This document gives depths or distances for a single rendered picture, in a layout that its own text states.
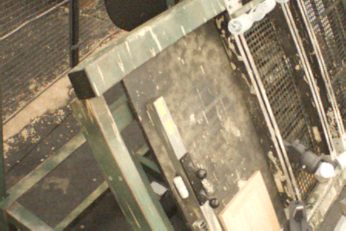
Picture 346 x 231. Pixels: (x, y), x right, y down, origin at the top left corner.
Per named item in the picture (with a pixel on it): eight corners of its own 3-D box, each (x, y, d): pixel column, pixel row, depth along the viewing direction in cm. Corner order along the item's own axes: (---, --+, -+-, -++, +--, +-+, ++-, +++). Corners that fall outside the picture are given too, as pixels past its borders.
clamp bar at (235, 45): (288, 230, 243) (332, 232, 228) (198, -6, 197) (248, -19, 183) (297, 218, 250) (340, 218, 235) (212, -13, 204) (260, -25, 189)
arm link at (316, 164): (303, 173, 232) (323, 186, 230) (306, 168, 222) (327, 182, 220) (317, 153, 234) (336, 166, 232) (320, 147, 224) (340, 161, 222)
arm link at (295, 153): (288, 151, 238) (309, 166, 236) (279, 163, 231) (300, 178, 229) (299, 133, 229) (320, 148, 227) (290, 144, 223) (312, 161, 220)
